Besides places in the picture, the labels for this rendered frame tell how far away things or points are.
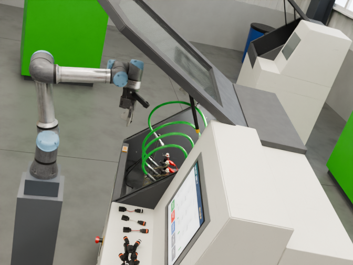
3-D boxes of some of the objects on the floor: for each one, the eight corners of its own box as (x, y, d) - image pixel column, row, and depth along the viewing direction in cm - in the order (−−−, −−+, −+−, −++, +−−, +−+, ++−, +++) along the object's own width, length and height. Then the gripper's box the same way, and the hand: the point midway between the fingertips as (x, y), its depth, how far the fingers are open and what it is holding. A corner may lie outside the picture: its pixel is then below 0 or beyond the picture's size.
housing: (174, 258, 332) (232, 82, 263) (208, 264, 335) (276, 93, 267) (177, 468, 208) (289, 241, 140) (232, 474, 212) (367, 255, 144)
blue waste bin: (234, 57, 871) (246, 20, 836) (261, 62, 887) (273, 26, 852) (244, 68, 820) (257, 29, 785) (271, 73, 836) (286, 35, 801)
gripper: (126, 84, 242) (120, 120, 247) (121, 87, 229) (114, 124, 234) (141, 88, 242) (134, 123, 247) (136, 90, 229) (130, 128, 233)
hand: (130, 123), depth 240 cm, fingers open, 7 cm apart
